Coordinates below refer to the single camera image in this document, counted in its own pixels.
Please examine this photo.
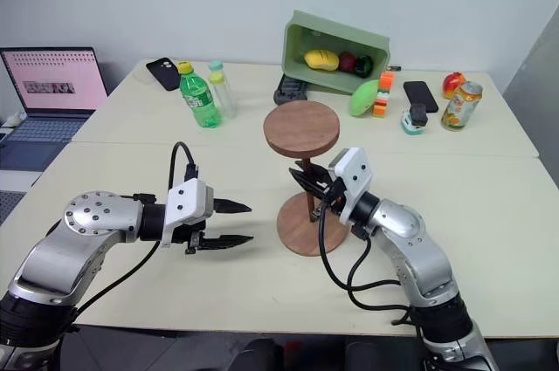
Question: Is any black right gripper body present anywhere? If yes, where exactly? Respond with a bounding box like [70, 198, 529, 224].
[308, 165, 348, 221]

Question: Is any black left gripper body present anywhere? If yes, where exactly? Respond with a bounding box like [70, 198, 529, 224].
[169, 217, 208, 256]

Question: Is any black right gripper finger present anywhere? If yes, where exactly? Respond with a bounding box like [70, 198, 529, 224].
[287, 167, 327, 199]
[294, 161, 329, 185]

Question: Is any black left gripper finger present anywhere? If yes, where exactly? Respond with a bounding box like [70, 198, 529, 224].
[213, 198, 254, 216]
[198, 234, 256, 253]

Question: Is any wooden pole with round disc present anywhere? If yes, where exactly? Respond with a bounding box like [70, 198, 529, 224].
[263, 100, 342, 223]

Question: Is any round wooden base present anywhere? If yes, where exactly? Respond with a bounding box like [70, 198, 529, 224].
[276, 194, 349, 258]

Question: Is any grey handheld device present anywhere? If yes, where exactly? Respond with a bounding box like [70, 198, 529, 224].
[273, 74, 309, 106]

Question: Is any light green toy fruit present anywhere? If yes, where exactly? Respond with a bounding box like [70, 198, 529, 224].
[349, 79, 380, 118]

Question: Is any orange block toy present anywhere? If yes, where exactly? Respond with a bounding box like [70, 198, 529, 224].
[372, 72, 396, 120]

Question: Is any small teal device black top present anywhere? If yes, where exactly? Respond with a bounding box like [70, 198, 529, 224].
[400, 102, 429, 136]

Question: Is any green soda bottle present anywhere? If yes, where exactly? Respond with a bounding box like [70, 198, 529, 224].
[177, 62, 224, 129]

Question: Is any yellow toy fruit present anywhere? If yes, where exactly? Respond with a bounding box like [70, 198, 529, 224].
[303, 49, 341, 72]

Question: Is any clear bottle with teal cap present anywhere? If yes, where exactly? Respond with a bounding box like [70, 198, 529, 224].
[207, 60, 238, 120]

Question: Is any red toy apple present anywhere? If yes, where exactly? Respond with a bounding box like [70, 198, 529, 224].
[338, 52, 359, 73]

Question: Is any dark green toy fruit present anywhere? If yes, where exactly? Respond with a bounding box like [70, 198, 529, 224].
[354, 55, 374, 79]

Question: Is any black smartphone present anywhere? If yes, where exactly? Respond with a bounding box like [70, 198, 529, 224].
[402, 80, 439, 114]

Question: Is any green plastic bin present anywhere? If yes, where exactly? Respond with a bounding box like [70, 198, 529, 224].
[279, 9, 391, 96]

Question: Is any orange drink can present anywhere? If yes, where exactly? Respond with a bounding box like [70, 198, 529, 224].
[440, 80, 485, 132]

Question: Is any red yellow apple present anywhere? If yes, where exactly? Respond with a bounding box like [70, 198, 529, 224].
[442, 72, 467, 100]

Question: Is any grey perforated metal plate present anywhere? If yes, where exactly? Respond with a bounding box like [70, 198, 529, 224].
[0, 189, 24, 226]

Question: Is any open laptop with pink screen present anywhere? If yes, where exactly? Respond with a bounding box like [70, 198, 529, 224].
[0, 46, 109, 146]

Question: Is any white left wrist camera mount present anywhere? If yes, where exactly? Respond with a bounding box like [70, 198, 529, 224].
[160, 178, 216, 251]

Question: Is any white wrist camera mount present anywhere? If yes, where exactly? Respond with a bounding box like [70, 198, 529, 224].
[160, 178, 216, 251]
[327, 147, 376, 223]

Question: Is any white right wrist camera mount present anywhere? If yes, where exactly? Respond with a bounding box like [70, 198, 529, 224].
[327, 147, 376, 223]

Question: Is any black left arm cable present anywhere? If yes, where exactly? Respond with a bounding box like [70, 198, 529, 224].
[60, 141, 202, 333]

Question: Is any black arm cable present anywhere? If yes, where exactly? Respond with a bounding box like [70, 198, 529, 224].
[317, 187, 424, 338]
[60, 141, 202, 333]

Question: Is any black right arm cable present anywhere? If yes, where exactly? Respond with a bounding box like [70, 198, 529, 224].
[317, 187, 424, 338]

